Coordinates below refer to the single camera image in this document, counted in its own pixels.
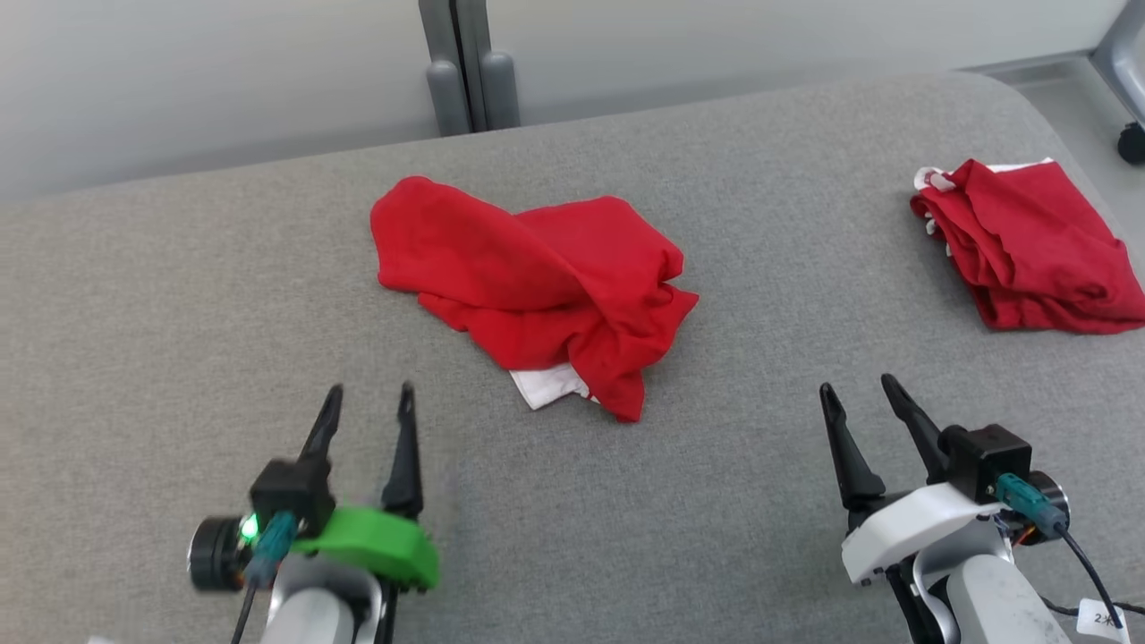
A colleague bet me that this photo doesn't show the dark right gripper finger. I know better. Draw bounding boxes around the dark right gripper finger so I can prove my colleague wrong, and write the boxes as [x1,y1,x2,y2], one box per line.
[818,384,887,513]
[881,374,953,485]

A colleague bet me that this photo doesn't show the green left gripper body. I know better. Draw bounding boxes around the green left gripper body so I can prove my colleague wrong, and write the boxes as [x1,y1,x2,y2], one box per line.
[187,506,441,594]

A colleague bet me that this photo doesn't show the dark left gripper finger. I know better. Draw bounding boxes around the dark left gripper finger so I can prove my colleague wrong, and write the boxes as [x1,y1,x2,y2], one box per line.
[299,385,344,464]
[380,382,424,520]

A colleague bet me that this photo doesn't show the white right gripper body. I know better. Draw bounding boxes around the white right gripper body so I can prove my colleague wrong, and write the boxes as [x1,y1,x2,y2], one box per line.
[840,472,1071,644]

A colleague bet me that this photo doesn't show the red basketball shorts white hem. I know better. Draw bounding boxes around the red basketball shorts white hem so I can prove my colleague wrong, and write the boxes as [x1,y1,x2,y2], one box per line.
[911,157,1145,335]

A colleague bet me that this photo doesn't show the red jersey white sleeves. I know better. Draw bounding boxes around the red jersey white sleeves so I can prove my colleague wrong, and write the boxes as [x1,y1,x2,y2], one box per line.
[369,175,700,424]

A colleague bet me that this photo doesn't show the grey chair base with caster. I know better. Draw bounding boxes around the grey chair base with caster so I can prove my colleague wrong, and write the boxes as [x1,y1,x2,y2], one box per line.
[1090,0,1145,166]

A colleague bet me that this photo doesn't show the black cable with teal plug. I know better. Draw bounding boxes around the black cable with teal plug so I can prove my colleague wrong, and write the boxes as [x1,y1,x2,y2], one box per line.
[230,512,299,644]
[995,472,1126,629]

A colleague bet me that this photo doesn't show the white paper cable tag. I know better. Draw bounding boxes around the white paper cable tag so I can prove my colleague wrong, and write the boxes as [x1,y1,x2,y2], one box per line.
[1076,597,1131,644]

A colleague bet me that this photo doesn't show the thin black cable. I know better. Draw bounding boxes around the thin black cable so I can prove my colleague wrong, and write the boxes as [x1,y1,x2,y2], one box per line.
[1042,597,1145,620]

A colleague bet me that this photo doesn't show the grey wall base rail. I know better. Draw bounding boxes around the grey wall base rail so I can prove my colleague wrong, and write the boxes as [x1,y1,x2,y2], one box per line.
[966,52,1106,83]

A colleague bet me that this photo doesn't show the grey metal partition post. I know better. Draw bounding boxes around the grey metal partition post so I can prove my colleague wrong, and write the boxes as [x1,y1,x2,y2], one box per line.
[419,0,522,137]

